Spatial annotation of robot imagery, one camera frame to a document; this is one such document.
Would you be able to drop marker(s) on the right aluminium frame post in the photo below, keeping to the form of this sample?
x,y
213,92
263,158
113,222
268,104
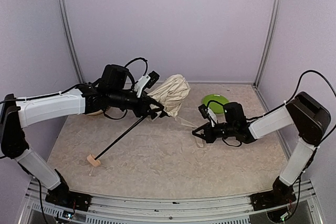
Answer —
x,y
267,45

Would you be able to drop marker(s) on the aluminium frame post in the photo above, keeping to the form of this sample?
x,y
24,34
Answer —
x,y
70,41
267,45

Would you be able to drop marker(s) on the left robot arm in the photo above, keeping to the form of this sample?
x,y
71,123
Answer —
x,y
115,89

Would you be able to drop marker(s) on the left aluminium frame post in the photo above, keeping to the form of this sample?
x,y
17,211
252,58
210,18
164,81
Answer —
x,y
70,41

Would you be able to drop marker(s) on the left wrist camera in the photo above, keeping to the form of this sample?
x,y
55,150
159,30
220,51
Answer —
x,y
146,81

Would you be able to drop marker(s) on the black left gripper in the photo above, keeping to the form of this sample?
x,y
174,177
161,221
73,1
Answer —
x,y
147,107

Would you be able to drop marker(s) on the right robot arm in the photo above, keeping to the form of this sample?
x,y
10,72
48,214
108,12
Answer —
x,y
311,120

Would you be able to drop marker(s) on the beige round plate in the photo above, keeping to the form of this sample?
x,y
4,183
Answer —
x,y
95,113

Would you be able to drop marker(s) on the green flat plate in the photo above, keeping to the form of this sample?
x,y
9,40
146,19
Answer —
x,y
215,102

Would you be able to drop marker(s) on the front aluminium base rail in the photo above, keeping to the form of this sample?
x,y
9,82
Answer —
x,y
114,209

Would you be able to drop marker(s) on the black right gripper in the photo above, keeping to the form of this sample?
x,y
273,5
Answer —
x,y
209,131

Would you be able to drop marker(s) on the beige folding umbrella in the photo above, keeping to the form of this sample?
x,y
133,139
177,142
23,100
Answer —
x,y
171,93

